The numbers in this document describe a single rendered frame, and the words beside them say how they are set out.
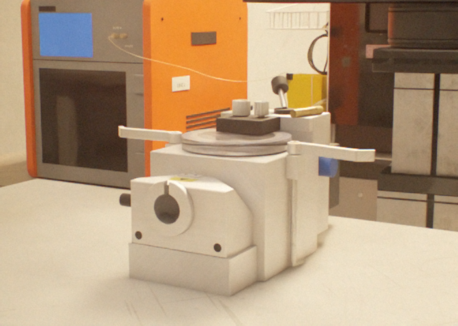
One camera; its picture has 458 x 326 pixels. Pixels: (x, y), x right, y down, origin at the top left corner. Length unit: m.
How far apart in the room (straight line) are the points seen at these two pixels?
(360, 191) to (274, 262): 1.53
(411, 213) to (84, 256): 0.55
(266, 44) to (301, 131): 2.89
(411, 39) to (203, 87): 0.92
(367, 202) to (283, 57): 1.49
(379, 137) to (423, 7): 1.15
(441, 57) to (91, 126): 1.00
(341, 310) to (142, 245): 0.16
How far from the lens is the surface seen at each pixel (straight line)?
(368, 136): 2.23
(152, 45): 1.77
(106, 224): 0.80
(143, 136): 0.71
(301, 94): 2.29
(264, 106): 0.68
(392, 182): 1.13
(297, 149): 0.63
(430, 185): 1.12
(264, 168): 0.61
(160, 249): 0.62
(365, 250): 0.72
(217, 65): 2.00
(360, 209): 2.17
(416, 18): 1.10
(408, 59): 1.10
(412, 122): 1.13
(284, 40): 3.54
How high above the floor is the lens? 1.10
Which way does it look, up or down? 10 degrees down
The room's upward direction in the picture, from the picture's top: straight up
